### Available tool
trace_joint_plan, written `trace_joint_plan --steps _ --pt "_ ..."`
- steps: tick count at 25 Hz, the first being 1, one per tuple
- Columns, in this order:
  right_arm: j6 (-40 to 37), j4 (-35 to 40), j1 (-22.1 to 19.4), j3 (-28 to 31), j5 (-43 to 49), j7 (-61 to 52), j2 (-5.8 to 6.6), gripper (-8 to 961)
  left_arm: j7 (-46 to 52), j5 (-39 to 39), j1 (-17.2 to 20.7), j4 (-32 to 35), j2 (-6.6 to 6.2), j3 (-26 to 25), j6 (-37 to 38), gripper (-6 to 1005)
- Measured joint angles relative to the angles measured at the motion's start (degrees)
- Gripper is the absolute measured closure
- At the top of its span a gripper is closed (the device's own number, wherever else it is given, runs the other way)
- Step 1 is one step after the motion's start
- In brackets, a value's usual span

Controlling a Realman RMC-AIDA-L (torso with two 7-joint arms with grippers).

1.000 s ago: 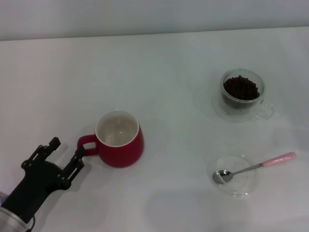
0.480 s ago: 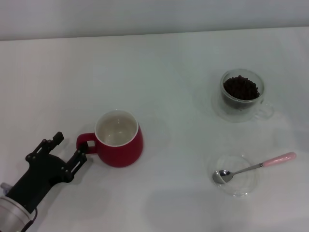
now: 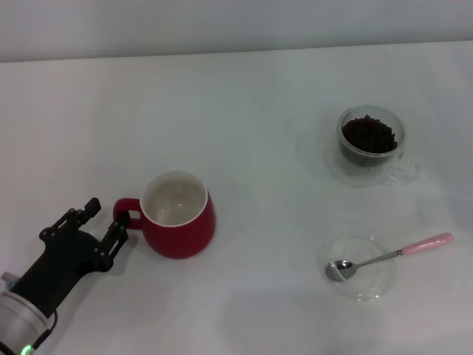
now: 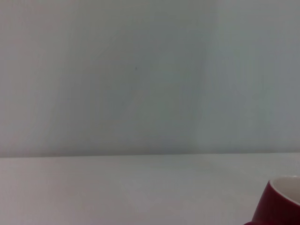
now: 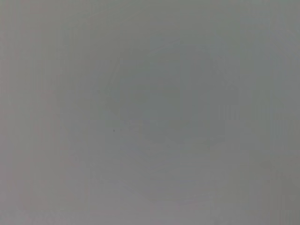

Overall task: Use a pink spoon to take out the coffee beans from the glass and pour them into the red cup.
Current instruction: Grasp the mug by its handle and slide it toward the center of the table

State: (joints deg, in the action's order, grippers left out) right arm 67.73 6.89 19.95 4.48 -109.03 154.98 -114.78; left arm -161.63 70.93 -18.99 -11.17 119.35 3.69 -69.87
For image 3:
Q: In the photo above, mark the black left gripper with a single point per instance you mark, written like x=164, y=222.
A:
x=63, y=259

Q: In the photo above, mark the red ceramic mug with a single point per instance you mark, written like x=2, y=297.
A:
x=184, y=240

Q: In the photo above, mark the pile of coffee beans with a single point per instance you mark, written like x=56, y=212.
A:
x=369, y=135

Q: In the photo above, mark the clear glass saucer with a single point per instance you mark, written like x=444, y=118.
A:
x=334, y=168

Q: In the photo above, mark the small clear glass dish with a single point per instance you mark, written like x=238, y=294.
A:
x=373, y=281

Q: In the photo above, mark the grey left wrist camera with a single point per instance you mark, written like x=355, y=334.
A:
x=8, y=279

